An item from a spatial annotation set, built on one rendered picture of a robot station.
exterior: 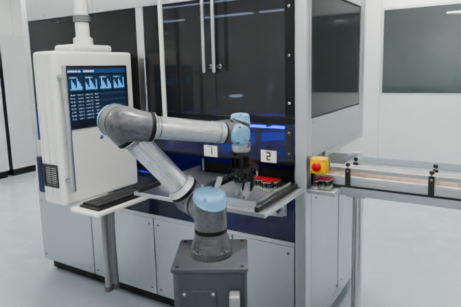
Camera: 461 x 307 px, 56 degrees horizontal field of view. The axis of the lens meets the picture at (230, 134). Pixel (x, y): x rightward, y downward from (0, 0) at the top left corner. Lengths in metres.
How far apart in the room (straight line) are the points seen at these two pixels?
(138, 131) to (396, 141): 5.55
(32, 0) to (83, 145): 1.31
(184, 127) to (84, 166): 0.98
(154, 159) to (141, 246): 1.32
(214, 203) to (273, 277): 0.91
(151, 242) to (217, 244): 1.23
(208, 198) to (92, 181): 0.98
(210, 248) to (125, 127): 0.51
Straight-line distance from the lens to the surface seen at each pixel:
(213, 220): 1.50
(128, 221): 2.80
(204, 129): 1.44
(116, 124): 1.37
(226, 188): 2.03
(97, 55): 2.33
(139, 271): 2.87
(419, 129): 6.56
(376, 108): 6.63
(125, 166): 2.48
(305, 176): 2.04
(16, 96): 6.88
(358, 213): 2.17
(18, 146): 6.92
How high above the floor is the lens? 1.44
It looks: 9 degrees down
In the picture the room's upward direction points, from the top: 1 degrees counter-clockwise
